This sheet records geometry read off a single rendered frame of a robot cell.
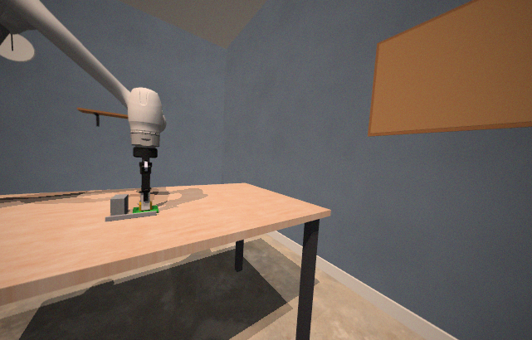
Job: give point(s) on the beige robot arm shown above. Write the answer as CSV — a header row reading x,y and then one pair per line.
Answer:
x,y
144,107

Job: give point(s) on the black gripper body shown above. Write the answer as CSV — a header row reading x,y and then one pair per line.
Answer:
x,y
145,153

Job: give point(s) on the grey flat bar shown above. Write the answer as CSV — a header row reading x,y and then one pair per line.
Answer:
x,y
130,216

